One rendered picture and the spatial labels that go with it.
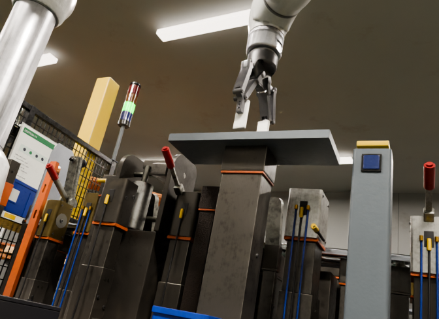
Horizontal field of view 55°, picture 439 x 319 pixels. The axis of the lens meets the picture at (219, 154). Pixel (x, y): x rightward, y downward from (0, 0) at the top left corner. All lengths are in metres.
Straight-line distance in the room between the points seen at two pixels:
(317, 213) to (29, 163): 1.43
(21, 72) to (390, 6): 3.09
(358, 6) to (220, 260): 3.07
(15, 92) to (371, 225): 0.79
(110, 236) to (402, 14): 3.17
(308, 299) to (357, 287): 0.20
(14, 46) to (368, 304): 0.91
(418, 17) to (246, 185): 3.11
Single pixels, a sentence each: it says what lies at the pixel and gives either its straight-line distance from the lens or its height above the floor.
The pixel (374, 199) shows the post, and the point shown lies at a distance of 0.82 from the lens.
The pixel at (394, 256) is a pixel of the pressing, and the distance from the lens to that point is 1.07.
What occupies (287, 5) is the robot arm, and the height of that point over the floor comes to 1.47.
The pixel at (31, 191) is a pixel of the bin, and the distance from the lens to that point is 1.85.
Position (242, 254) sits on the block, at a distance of 0.84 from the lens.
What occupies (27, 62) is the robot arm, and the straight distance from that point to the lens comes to 1.08.
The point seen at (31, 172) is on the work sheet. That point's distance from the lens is 2.08.
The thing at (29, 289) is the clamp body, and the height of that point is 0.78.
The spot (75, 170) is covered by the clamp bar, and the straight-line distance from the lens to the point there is 1.46.
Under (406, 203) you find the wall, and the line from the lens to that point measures 7.39.
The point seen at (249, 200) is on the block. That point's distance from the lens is 0.87.
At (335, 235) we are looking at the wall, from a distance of 7.39.
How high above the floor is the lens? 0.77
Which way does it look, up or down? 22 degrees up
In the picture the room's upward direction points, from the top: 11 degrees clockwise
